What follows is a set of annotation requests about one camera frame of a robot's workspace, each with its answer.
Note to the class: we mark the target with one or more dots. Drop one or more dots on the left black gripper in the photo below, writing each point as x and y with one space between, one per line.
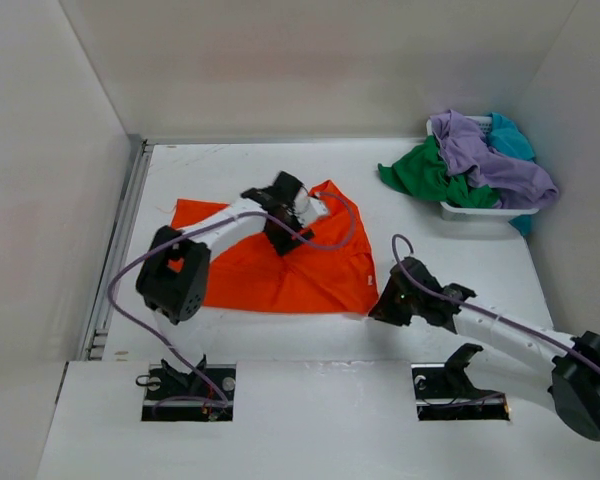
281 242

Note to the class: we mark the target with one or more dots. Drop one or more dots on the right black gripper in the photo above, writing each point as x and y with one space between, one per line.
384 308

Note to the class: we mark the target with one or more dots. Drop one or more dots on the orange t shirt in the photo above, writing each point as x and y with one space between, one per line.
252 277

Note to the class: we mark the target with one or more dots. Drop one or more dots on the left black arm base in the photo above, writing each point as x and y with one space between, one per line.
174 396

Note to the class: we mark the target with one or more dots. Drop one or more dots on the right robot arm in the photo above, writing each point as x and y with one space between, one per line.
500 356

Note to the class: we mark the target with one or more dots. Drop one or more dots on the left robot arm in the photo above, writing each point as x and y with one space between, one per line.
173 282

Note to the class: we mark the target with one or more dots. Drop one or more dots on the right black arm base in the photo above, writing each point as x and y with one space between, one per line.
443 391

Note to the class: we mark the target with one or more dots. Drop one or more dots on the white laundry basket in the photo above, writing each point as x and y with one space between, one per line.
452 213

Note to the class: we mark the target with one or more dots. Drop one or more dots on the green t shirt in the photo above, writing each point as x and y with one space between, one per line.
423 174

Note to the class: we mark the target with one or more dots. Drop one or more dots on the lavender t shirt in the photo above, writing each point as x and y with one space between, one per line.
463 146

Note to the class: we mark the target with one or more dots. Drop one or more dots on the teal t shirt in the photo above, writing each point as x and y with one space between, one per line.
510 137

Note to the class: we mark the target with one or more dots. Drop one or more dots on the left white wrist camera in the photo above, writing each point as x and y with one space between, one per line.
314 206

